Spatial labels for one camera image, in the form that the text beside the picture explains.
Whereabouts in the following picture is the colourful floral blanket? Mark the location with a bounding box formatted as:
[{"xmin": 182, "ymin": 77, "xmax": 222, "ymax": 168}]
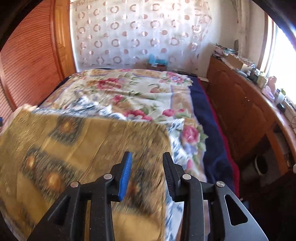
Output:
[{"xmin": 41, "ymin": 69, "xmax": 208, "ymax": 182}]

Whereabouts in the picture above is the long wooden cabinet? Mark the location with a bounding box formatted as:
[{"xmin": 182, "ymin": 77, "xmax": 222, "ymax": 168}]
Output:
[{"xmin": 207, "ymin": 56, "xmax": 295, "ymax": 175}]

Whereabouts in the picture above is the sheer circle pattern curtain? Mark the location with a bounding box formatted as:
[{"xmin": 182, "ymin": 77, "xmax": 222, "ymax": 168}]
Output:
[{"xmin": 70, "ymin": 1, "xmax": 212, "ymax": 73}]

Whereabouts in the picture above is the window with wooden frame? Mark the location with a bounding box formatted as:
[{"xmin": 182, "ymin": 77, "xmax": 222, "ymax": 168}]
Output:
[{"xmin": 260, "ymin": 15, "xmax": 295, "ymax": 104}]

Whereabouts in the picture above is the blue floral white bedsheet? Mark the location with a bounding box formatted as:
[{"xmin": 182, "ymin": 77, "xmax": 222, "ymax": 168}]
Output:
[{"xmin": 27, "ymin": 100, "xmax": 184, "ymax": 240}]

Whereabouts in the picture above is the cardboard box on cabinet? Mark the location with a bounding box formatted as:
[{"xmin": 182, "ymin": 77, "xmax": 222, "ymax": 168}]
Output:
[{"xmin": 225, "ymin": 54, "xmax": 248, "ymax": 70}]

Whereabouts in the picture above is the navy blue bed cover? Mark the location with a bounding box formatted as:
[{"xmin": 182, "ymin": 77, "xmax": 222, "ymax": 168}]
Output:
[{"xmin": 189, "ymin": 76, "xmax": 240, "ymax": 196}]

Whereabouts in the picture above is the wooden louvered wardrobe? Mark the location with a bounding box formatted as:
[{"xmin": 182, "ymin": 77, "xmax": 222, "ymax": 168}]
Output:
[{"xmin": 1, "ymin": 1, "xmax": 76, "ymax": 121}]

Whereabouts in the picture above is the golden brocade garment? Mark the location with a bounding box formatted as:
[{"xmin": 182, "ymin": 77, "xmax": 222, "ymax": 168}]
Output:
[{"xmin": 1, "ymin": 110, "xmax": 171, "ymax": 240}]

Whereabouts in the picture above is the teal box at bed head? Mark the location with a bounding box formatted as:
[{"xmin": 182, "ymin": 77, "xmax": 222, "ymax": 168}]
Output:
[{"xmin": 148, "ymin": 54, "xmax": 168, "ymax": 67}]

